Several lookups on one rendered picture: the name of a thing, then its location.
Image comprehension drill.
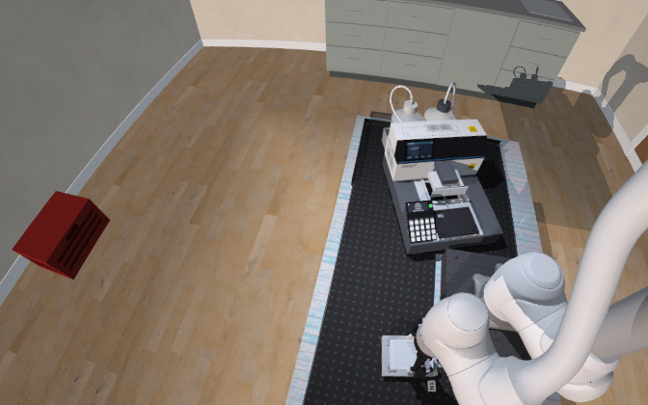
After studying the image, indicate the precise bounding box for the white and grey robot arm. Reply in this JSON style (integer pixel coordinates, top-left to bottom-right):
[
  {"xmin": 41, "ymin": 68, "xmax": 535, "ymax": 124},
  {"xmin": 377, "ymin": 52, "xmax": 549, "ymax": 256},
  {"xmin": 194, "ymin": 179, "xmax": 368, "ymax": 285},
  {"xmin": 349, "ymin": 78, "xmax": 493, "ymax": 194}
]
[{"xmin": 417, "ymin": 159, "xmax": 648, "ymax": 405}]

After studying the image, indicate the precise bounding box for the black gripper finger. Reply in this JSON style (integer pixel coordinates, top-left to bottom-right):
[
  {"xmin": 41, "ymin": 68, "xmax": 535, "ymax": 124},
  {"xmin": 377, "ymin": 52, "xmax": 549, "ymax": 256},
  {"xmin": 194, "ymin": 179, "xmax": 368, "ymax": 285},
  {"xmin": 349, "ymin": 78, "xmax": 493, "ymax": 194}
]
[
  {"xmin": 406, "ymin": 318, "xmax": 424, "ymax": 340},
  {"xmin": 407, "ymin": 352, "xmax": 433, "ymax": 378}
]

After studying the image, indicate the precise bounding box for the grey flexible hose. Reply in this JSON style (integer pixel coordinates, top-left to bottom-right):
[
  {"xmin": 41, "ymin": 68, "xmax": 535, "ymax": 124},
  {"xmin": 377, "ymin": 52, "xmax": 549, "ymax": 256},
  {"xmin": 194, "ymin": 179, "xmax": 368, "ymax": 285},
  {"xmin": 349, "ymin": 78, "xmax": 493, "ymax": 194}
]
[{"xmin": 444, "ymin": 82, "xmax": 456, "ymax": 120}]

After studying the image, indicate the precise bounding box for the white bottle with dark grey cap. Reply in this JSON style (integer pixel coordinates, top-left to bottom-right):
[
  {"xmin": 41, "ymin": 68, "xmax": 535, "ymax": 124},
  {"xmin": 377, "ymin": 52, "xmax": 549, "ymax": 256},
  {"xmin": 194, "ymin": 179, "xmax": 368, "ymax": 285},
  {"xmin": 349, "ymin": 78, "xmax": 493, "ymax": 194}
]
[{"xmin": 423, "ymin": 99, "xmax": 451, "ymax": 122}]

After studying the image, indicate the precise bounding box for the white microplate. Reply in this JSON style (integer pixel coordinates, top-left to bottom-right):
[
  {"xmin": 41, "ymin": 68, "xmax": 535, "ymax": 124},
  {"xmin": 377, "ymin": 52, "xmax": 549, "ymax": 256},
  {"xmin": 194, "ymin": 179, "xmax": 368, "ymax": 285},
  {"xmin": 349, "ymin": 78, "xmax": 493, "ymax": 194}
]
[{"xmin": 390, "ymin": 339, "xmax": 418, "ymax": 369}]

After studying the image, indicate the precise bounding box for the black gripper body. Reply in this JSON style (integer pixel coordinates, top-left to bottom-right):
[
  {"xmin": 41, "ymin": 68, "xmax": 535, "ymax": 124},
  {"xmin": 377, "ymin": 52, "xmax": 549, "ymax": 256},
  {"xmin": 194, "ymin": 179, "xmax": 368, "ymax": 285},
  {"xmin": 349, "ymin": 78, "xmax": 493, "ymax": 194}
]
[{"xmin": 414, "ymin": 336, "xmax": 433, "ymax": 362}]

